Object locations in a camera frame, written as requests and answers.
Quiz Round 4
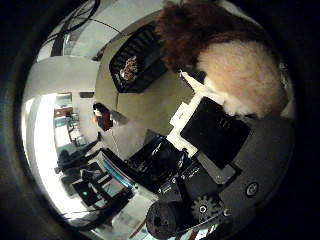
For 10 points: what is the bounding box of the standing person in dark jacket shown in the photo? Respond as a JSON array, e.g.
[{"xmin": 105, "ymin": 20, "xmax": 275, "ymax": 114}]
[{"xmin": 54, "ymin": 131, "xmax": 103, "ymax": 174}]

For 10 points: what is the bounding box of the black equipment with teal edge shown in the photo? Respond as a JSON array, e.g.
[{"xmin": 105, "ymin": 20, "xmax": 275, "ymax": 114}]
[{"xmin": 99, "ymin": 134, "xmax": 188, "ymax": 194}]

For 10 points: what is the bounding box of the leopard print plush toy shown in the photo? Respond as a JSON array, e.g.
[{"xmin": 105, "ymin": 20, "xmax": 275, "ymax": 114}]
[{"xmin": 119, "ymin": 55, "xmax": 139, "ymax": 82}]

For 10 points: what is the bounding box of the cream plush doll brown hair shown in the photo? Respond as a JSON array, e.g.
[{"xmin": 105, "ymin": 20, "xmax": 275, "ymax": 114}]
[{"xmin": 154, "ymin": 1, "xmax": 289, "ymax": 118}]

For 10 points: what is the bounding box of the black monitor with green light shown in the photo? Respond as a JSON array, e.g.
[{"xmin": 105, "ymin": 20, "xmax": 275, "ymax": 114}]
[{"xmin": 71, "ymin": 178, "xmax": 101, "ymax": 208}]

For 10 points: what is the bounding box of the person in dark red top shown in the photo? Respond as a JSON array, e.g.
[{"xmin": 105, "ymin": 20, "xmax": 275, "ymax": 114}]
[{"xmin": 92, "ymin": 102, "xmax": 114, "ymax": 132}]

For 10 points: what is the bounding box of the black plastic basket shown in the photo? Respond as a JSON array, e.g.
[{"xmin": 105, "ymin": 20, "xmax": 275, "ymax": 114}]
[{"xmin": 108, "ymin": 23, "xmax": 168, "ymax": 94}]

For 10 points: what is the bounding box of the black cable bundle overhead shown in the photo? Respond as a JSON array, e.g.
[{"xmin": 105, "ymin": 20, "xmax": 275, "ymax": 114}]
[{"xmin": 43, "ymin": 0, "xmax": 101, "ymax": 58}]

